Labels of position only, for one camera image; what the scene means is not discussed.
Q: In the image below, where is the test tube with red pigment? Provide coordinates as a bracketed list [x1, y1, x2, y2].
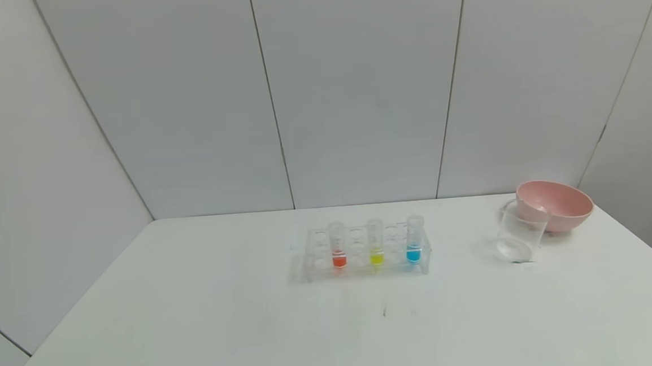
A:
[327, 221, 347, 270]

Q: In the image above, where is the test tube with blue pigment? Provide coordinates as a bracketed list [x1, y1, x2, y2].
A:
[406, 215, 427, 265]

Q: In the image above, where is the clear plastic test tube rack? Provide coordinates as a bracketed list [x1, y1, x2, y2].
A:
[298, 217, 434, 284]

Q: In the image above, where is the test tube with yellow pigment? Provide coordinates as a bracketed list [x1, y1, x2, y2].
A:
[366, 218, 386, 267]

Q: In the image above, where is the clear glass beaker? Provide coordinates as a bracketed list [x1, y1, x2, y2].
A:
[494, 197, 552, 265]

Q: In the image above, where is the pink bowl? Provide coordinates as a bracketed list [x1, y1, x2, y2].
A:
[516, 176, 597, 236]

